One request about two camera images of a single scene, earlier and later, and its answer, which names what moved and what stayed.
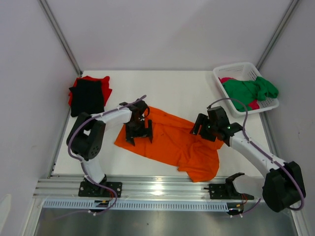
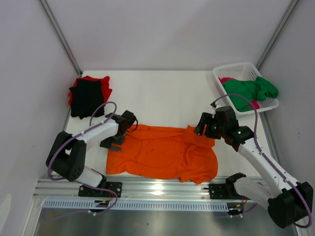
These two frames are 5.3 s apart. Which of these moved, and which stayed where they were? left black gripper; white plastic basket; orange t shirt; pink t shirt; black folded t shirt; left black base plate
Moved: orange t shirt; left black gripper
Stayed: pink t shirt; white plastic basket; left black base plate; black folded t shirt
